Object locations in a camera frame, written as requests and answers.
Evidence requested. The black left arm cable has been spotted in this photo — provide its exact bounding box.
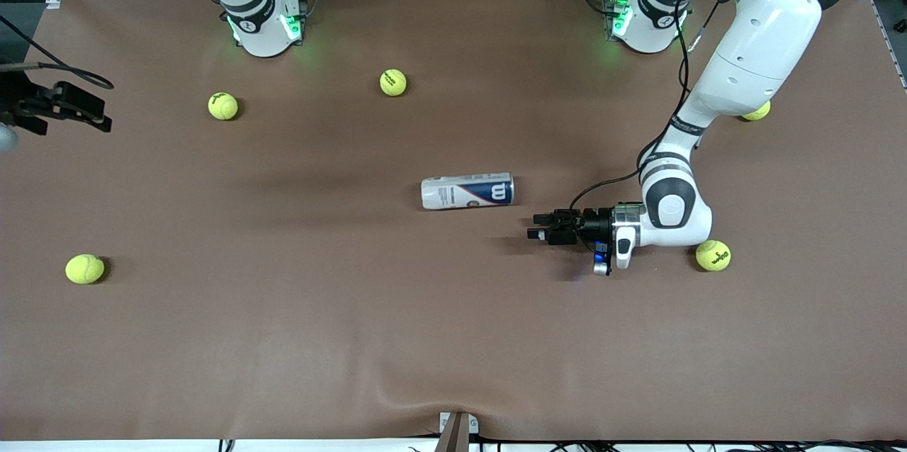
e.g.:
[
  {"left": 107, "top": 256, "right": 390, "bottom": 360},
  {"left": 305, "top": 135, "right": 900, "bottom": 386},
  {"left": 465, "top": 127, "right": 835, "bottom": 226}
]
[{"left": 569, "top": 0, "right": 720, "bottom": 212}]

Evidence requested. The grey metal mount bracket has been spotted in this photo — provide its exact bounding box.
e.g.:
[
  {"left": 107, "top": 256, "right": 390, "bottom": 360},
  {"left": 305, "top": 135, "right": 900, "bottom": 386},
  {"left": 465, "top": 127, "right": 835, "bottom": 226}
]
[{"left": 438, "top": 411, "right": 480, "bottom": 452}]

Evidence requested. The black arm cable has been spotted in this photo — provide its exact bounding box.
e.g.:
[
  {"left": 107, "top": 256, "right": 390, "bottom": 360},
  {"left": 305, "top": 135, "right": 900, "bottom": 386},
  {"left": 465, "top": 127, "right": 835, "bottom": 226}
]
[
  {"left": 569, "top": 0, "right": 720, "bottom": 212},
  {"left": 0, "top": 15, "right": 115, "bottom": 90}
]

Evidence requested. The white navy tennis ball can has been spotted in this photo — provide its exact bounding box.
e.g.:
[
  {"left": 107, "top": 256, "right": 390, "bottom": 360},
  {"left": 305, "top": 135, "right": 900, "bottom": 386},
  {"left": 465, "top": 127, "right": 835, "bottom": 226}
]
[{"left": 421, "top": 172, "right": 516, "bottom": 211}]

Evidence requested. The brown table mat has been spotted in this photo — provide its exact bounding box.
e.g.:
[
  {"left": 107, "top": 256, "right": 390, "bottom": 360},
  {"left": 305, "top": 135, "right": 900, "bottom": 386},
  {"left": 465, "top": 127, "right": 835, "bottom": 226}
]
[{"left": 0, "top": 0, "right": 907, "bottom": 442}]

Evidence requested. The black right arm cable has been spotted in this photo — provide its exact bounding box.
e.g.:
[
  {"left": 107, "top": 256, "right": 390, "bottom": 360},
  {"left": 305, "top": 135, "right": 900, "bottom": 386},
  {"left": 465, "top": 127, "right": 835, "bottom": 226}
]
[{"left": 0, "top": 15, "right": 115, "bottom": 90}]

